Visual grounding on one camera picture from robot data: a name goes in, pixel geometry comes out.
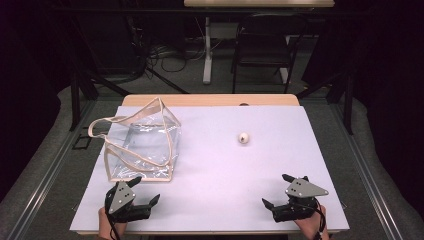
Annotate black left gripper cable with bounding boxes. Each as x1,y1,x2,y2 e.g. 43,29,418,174
105,203,122,240

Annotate clear plastic tote bag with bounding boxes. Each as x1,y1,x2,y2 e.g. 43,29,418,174
87,96,183,183

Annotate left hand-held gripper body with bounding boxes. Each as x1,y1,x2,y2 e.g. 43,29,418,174
104,180,153,224

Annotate white-legged desk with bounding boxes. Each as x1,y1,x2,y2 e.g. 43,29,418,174
183,0,336,85

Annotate black folding chair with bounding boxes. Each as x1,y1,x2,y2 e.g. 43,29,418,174
230,12,310,95

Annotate white table mat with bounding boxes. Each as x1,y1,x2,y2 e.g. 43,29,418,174
69,105,351,233

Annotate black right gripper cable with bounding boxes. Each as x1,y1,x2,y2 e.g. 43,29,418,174
313,197,328,240

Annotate bundle of floor cables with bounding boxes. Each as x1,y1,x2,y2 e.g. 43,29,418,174
146,37,208,74

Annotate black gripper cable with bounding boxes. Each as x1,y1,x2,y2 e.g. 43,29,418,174
105,203,122,240
313,197,328,240

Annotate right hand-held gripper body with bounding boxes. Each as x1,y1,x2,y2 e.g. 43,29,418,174
272,175,330,223

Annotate person's left hand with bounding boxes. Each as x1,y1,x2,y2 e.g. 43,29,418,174
97,206,128,240

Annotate black metal stand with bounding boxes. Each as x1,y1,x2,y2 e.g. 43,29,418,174
295,64,355,136
67,16,101,132

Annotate person's right hand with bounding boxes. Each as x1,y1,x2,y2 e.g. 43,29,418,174
294,204,330,240

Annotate metal floor rail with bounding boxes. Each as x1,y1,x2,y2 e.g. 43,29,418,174
8,99,98,240
328,102,405,240

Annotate wooden table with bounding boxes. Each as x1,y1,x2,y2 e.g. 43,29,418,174
75,93,346,236

